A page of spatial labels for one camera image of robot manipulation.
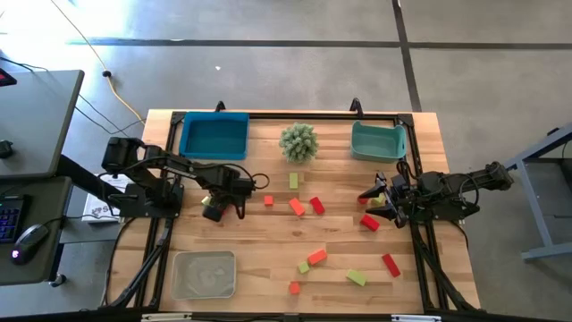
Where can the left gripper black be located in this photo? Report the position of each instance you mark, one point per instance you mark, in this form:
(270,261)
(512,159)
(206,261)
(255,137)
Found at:
(221,185)

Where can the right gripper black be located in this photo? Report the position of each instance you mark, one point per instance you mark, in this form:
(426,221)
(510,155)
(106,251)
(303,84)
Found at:
(404,197)

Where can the small green block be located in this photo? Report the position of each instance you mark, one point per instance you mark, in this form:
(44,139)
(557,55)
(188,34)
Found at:
(379,200)

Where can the small red block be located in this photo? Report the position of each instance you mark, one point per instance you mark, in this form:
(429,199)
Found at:
(362,201)

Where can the red rectangular block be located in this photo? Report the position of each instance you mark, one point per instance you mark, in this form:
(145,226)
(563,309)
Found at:
(391,265)
(369,222)
(317,205)

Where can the orange cube block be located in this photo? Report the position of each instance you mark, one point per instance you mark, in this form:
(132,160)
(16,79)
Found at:
(268,200)
(294,287)

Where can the green rectangular block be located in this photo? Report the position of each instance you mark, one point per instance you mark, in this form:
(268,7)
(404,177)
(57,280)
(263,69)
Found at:
(293,180)
(356,277)
(206,200)

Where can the green cube block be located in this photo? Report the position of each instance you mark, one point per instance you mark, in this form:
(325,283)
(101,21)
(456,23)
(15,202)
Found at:
(304,267)

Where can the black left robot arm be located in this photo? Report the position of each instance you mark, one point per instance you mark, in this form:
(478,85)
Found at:
(170,163)

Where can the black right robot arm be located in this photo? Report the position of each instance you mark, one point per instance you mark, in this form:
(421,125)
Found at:
(487,176)

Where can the teal plastic bin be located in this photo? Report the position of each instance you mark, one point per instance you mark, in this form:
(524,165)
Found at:
(377,143)

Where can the white plastic bin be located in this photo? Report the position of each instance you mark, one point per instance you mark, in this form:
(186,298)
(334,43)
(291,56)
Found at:
(203,275)

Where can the blue plastic bin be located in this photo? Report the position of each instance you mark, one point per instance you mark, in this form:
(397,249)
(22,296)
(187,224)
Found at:
(214,136)

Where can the green potted artificial plant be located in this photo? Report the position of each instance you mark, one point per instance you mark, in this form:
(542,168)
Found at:
(298,143)

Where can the black crossbeam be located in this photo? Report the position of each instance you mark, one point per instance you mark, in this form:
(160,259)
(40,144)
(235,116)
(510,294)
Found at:
(246,318)

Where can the white printed booklet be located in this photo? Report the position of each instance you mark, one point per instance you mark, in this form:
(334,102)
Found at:
(96,208)

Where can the black desk support beam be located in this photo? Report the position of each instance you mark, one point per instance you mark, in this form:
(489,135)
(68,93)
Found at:
(85,179)

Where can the black desk caster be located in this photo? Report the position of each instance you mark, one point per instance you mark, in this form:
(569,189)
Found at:
(57,280)

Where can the dark grey desk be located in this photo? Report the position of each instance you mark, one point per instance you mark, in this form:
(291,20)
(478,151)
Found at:
(40,205)

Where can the black computer mouse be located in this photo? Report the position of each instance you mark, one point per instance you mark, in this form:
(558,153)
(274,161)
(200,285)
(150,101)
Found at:
(29,241)

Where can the black backlit keyboard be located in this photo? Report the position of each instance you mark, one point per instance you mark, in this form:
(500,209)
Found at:
(10,219)

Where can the small black desk device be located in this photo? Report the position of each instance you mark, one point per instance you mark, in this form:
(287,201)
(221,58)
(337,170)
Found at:
(5,149)

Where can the black device with red light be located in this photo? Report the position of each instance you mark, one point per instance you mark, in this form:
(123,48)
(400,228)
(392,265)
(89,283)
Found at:
(5,78)

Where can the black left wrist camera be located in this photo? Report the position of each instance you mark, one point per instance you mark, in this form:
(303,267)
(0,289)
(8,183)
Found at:
(243,186)

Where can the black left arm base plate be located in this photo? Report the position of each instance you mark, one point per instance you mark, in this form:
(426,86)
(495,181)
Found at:
(152,210)

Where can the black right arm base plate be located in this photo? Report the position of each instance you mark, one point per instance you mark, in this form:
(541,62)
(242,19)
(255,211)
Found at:
(465,212)

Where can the black aluminium table frame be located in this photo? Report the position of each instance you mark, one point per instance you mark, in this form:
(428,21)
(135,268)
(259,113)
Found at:
(290,116)

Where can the white metal bracket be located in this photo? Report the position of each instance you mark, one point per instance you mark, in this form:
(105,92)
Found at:
(415,318)
(165,317)

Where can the blue-grey metal table frame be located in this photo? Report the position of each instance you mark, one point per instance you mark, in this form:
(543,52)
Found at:
(536,197)

